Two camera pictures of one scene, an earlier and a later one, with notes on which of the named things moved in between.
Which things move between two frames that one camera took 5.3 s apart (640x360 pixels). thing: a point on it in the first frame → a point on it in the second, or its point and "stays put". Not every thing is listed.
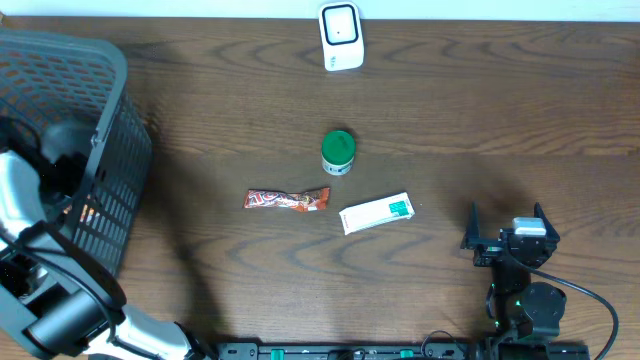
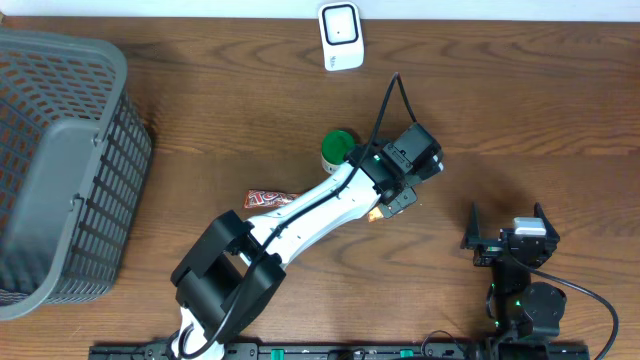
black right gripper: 490,248 stays put
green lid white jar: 338,149 stays put
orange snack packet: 91,212 → 375,215
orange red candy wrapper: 309,200 stays put
